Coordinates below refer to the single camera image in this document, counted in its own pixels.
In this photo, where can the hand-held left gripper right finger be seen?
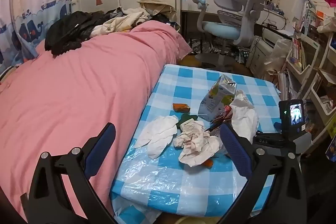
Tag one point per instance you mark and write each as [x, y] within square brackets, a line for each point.
[235, 150]

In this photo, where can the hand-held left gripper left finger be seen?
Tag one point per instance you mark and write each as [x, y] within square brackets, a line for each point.
[101, 150]

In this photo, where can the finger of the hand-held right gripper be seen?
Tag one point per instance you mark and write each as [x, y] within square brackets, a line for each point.
[265, 141]

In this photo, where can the long orange peel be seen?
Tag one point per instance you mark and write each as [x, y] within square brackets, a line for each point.
[208, 163]

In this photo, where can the large white tissue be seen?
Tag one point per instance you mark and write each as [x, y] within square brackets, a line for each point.
[244, 113]

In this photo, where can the stained paper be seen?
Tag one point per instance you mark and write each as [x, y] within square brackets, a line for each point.
[197, 148]

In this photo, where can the red orange printed wrapper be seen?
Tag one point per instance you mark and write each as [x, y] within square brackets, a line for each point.
[223, 113]

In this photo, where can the drink carton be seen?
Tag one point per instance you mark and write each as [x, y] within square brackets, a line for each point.
[210, 106]

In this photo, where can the clear plastic bottle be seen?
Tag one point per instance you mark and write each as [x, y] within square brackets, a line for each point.
[187, 119]

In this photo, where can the dark orange peel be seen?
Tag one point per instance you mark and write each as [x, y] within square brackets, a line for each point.
[181, 107]

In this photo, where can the white book rack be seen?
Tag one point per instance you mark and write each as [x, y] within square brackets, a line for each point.
[302, 77]

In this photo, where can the clear plastic bag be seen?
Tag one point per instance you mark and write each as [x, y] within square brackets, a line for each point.
[278, 56]

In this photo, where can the pink blanket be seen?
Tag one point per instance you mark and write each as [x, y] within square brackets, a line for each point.
[78, 95]

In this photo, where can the blue checked tablecloth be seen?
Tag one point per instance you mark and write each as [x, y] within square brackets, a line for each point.
[183, 182]

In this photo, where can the row of upright books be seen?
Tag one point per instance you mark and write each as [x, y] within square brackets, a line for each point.
[299, 53]

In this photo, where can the white drawer cabinet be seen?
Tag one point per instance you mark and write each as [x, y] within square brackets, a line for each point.
[258, 56]

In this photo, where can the power strip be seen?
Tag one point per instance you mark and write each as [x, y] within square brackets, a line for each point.
[243, 53]

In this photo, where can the white printer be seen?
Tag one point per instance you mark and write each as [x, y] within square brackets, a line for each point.
[275, 37]

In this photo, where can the white cloth bag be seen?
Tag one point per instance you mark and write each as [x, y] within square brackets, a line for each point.
[326, 24]

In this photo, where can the grey desk chair blue seat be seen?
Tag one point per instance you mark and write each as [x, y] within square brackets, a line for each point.
[231, 29]

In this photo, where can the striped pillow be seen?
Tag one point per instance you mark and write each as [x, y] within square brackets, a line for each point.
[8, 75]

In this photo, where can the black jacket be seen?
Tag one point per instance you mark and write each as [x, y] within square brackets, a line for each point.
[68, 29]

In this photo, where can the beige clothes pile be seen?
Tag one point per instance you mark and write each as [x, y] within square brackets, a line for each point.
[123, 20]

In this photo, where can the tan cloth bag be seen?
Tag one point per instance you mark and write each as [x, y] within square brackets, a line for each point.
[153, 1]

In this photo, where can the ship print curtain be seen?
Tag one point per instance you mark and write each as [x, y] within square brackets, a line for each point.
[34, 3]

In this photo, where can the colourful wall chart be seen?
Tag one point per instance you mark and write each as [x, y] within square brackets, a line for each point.
[307, 14]

